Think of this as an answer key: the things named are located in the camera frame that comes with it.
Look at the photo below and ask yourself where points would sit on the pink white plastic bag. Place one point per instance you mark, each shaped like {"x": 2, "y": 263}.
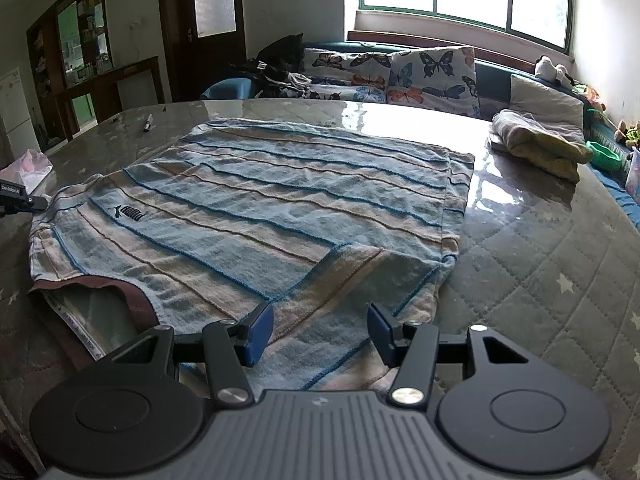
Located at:
{"x": 29, "y": 170}

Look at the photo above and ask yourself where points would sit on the dark wooden door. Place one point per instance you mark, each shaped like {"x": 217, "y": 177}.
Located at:
{"x": 204, "y": 40}

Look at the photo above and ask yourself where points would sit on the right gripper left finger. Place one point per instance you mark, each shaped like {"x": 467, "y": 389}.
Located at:
{"x": 230, "y": 348}

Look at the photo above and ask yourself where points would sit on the colourful plush toys pile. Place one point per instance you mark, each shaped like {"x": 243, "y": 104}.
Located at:
{"x": 626, "y": 134}

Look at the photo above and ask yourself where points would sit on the large butterfly pillow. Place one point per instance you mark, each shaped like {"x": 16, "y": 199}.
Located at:
{"x": 442, "y": 79}

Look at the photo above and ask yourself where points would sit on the black marker pen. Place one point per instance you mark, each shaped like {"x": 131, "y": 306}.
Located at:
{"x": 148, "y": 124}

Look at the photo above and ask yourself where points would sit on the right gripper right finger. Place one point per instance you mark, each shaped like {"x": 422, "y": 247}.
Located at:
{"x": 410, "y": 348}

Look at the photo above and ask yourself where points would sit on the white refrigerator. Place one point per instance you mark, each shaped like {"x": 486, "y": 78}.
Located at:
{"x": 16, "y": 122}

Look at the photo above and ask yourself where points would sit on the dark wooden display cabinet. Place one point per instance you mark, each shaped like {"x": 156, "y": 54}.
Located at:
{"x": 78, "y": 77}

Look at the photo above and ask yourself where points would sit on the green plastic bowl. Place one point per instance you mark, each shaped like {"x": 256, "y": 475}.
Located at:
{"x": 603, "y": 158}

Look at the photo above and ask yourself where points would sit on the grey white pillow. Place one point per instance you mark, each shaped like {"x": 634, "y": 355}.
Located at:
{"x": 544, "y": 103}

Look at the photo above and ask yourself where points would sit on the white plush toy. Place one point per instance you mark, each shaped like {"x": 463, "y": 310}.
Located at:
{"x": 555, "y": 74}

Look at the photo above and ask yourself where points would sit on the folded yellow grey blanket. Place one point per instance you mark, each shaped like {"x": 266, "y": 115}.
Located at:
{"x": 556, "y": 147}

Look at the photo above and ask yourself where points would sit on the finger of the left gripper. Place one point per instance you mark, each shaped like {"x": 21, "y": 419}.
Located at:
{"x": 14, "y": 200}

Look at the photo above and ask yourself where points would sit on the long butterfly cushion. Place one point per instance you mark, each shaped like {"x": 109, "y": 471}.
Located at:
{"x": 341, "y": 76}

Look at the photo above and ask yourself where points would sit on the blue corner sofa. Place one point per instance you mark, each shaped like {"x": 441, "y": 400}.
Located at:
{"x": 494, "y": 92}

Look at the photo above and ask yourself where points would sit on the black bag on sofa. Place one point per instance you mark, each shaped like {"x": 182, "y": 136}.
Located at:
{"x": 274, "y": 62}

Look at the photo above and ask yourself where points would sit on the blue beige striped shirt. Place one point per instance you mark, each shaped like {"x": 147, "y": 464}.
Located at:
{"x": 315, "y": 223}

